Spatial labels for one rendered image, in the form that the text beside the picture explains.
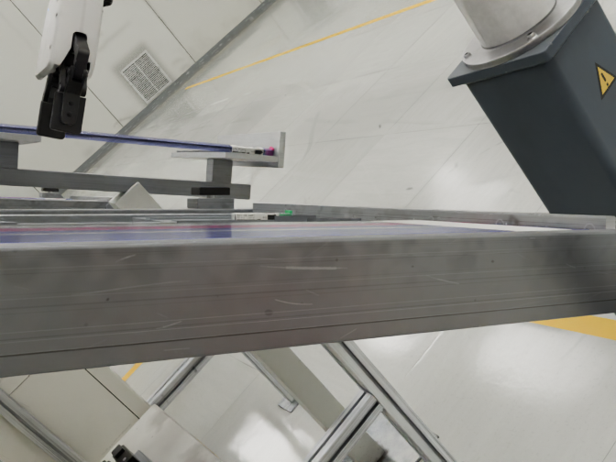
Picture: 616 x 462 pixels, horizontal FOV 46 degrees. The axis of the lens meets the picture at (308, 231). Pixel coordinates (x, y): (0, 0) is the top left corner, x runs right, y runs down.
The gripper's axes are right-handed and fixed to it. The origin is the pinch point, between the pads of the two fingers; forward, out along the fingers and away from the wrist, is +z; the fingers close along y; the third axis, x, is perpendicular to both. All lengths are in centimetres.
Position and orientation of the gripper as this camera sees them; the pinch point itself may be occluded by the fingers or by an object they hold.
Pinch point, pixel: (58, 126)
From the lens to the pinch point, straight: 87.0
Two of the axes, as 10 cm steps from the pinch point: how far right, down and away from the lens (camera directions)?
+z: -1.4, 9.9, -0.2
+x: 8.6, 1.4, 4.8
